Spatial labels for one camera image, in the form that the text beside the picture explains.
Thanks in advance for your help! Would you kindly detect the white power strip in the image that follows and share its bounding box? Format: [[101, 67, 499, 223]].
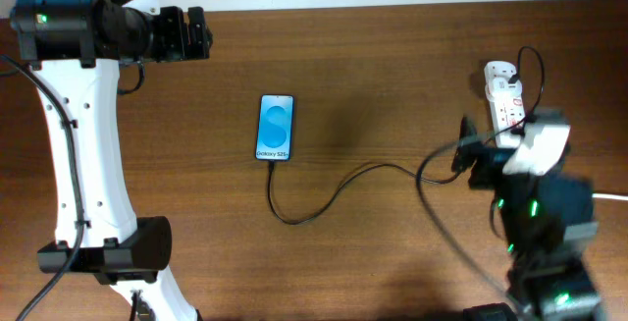
[[484, 61, 525, 148]]

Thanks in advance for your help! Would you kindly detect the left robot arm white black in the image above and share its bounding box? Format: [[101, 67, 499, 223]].
[[10, 0, 212, 320]]

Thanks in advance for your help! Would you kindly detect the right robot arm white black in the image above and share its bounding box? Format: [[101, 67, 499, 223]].
[[452, 115, 606, 321]]

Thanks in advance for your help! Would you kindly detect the black USB charging cable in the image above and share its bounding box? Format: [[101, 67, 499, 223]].
[[266, 45, 547, 227]]

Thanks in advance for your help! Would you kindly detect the blue Galaxy smartphone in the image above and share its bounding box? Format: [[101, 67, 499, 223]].
[[255, 94, 294, 161]]

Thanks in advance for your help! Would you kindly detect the white USB charger plug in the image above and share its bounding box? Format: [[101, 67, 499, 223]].
[[488, 75, 522, 98]]

